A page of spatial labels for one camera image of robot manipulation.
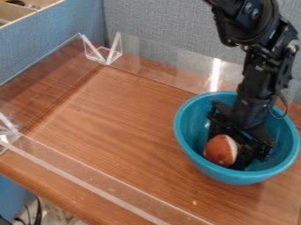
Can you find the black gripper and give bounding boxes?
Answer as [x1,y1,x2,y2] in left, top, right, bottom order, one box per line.
[207,100,276,171]

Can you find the brown white plush mushroom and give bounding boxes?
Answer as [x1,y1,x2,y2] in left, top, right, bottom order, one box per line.
[203,134,238,168]

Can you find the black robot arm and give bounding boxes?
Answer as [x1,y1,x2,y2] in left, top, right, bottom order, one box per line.
[205,0,298,171]

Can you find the blue plastic bowl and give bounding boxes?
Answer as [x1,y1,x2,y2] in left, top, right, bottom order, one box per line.
[174,91,300,185]

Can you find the wooden shelf box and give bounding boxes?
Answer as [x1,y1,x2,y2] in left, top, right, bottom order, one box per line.
[0,0,66,29]

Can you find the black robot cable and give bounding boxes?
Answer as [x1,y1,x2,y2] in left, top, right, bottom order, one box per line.
[268,91,289,120]

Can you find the clear acrylic barrier wall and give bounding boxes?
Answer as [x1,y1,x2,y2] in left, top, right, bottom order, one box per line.
[0,34,301,225]

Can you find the black floor cables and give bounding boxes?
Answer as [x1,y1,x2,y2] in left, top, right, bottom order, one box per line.
[0,197,44,225]

